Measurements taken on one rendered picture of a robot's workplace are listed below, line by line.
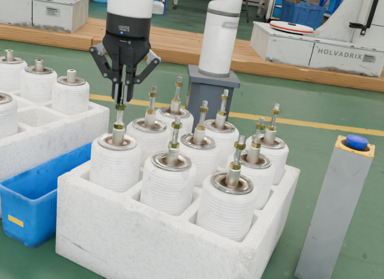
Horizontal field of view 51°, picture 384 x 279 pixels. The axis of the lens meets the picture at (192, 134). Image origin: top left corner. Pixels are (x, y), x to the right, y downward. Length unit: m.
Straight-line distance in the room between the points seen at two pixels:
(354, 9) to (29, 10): 2.10
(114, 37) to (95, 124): 0.45
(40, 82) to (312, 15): 4.38
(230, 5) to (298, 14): 4.07
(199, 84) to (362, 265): 0.62
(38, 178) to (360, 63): 2.40
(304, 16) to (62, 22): 3.25
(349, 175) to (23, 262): 0.65
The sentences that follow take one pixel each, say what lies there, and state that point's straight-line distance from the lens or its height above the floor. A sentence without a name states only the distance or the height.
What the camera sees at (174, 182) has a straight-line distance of 0.71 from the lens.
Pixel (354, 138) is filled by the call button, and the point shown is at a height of 0.33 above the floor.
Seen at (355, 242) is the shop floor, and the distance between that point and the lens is 1.15.
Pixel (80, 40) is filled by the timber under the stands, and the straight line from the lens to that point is 2.65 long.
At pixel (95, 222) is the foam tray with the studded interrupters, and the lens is 0.80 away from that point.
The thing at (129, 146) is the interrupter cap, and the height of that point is 0.25.
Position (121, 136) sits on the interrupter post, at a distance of 0.78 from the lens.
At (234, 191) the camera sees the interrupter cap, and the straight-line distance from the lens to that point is 0.67.
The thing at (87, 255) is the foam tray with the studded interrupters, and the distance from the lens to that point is 0.85.
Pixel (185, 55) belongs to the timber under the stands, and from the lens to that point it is 2.61.
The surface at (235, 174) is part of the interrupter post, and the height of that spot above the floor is 0.27.
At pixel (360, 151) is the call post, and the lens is 0.82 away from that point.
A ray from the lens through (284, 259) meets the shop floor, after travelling 1.00.
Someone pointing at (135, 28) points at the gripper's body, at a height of 0.47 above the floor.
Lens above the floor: 0.58
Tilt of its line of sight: 22 degrees down
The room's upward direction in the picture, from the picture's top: 9 degrees clockwise
